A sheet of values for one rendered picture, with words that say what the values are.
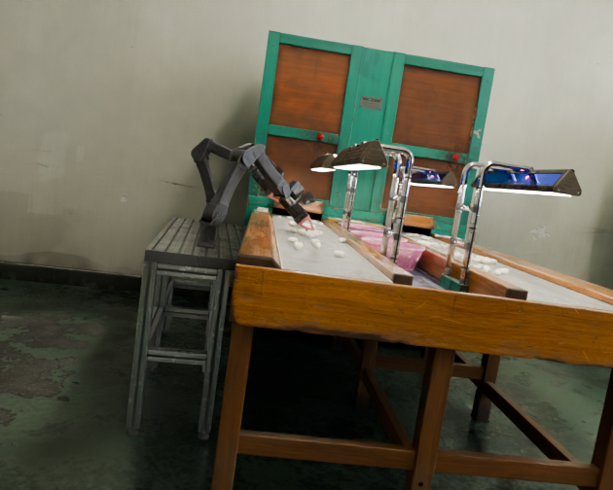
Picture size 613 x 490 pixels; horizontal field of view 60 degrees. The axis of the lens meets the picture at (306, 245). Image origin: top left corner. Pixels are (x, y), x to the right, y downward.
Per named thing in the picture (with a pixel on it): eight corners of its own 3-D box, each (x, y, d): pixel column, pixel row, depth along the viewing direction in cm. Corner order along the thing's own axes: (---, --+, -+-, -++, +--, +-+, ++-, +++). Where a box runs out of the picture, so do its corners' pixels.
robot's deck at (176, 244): (143, 261, 180) (145, 249, 179) (172, 224, 297) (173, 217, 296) (395, 288, 196) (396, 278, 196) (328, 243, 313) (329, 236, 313)
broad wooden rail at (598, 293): (617, 367, 151) (631, 303, 148) (425, 262, 330) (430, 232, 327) (656, 371, 152) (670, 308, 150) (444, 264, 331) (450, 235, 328)
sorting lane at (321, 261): (280, 275, 139) (281, 267, 139) (271, 219, 319) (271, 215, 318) (391, 290, 142) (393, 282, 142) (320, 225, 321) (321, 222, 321)
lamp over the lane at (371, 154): (358, 163, 143) (362, 136, 142) (330, 166, 205) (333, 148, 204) (387, 167, 144) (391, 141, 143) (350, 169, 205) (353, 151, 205)
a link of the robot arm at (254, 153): (279, 186, 240) (243, 135, 221) (293, 188, 234) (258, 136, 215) (264, 205, 236) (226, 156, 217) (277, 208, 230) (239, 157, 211)
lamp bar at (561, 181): (555, 192, 149) (559, 166, 148) (469, 187, 210) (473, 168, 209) (581, 196, 149) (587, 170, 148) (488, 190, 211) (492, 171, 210)
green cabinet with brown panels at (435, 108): (247, 194, 315) (269, 29, 304) (249, 192, 370) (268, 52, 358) (467, 226, 328) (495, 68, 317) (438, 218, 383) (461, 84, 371)
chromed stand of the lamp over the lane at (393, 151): (337, 281, 168) (358, 139, 163) (329, 270, 188) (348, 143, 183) (395, 289, 170) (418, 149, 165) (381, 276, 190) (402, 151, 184)
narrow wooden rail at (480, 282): (502, 327, 146) (510, 288, 145) (372, 243, 325) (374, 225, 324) (522, 329, 147) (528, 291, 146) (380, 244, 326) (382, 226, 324)
